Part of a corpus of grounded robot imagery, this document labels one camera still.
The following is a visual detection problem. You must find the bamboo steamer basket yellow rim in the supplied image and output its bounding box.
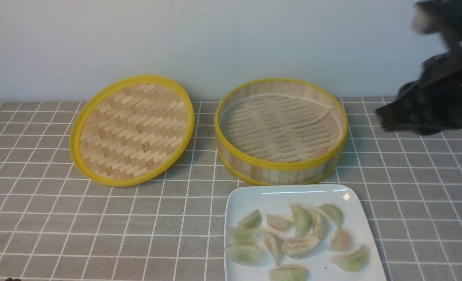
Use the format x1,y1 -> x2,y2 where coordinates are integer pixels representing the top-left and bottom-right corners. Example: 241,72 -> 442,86
214,78 -> 348,185

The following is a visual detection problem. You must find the pale translucent dumpling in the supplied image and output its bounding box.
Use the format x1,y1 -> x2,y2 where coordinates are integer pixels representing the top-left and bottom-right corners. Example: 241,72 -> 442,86
311,209 -> 327,240

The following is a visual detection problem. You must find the tall green dumpling centre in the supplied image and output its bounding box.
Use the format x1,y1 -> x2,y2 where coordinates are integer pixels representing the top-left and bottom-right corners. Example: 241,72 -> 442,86
290,205 -> 313,238

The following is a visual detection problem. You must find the pink dumpling top middle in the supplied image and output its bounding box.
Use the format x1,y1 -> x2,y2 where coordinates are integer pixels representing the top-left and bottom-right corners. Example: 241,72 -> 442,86
266,215 -> 293,232

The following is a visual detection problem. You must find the woven bamboo steamer lid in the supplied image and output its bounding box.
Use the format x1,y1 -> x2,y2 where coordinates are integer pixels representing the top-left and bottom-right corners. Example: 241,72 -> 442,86
70,75 -> 195,187

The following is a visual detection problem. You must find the green dumpling bottom edge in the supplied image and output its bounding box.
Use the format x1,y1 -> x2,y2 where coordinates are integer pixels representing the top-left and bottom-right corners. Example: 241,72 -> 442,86
268,267 -> 309,281

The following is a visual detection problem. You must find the green dumpling upper right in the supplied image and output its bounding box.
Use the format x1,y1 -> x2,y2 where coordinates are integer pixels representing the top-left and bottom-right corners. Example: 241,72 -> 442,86
318,203 -> 344,228

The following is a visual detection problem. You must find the grey checked tablecloth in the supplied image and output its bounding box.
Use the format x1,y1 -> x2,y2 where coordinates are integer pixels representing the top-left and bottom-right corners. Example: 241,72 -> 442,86
0,97 -> 462,281

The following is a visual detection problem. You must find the green dumpling lower left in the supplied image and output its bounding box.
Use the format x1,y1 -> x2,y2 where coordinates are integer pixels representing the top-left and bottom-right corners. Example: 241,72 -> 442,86
224,244 -> 263,266

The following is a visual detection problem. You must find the green dumpling lower right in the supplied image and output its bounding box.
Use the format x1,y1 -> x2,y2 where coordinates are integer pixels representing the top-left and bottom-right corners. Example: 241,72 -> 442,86
331,244 -> 369,273

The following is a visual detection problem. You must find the green dumpling left middle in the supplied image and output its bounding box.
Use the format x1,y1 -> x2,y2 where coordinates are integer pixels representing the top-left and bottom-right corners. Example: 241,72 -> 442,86
226,228 -> 261,244

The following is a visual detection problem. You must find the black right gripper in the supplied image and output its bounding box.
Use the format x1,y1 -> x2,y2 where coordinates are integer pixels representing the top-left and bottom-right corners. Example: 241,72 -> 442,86
375,0 -> 462,136

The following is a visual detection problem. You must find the white rectangular plate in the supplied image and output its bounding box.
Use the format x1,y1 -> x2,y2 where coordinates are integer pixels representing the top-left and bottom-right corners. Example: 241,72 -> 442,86
224,184 -> 387,281

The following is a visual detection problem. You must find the pink dumpling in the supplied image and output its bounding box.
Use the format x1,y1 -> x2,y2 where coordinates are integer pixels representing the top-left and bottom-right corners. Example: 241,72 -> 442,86
329,228 -> 351,251
266,215 -> 293,232

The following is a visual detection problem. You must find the narrow pale dumpling centre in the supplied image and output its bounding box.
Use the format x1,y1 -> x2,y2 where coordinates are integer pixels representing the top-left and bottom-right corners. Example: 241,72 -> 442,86
261,231 -> 283,265

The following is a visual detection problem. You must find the green dumpling top left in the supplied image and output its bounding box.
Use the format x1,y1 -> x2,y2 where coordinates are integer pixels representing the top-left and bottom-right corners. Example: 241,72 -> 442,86
236,210 -> 262,229

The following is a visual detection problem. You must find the pink dumpling right side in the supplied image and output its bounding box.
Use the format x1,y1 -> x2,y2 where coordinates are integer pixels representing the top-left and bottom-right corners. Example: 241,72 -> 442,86
329,228 -> 351,251

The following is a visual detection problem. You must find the white steamer liner cloth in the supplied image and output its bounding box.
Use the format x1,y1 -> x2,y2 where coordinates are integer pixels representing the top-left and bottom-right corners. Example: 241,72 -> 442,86
219,94 -> 342,162

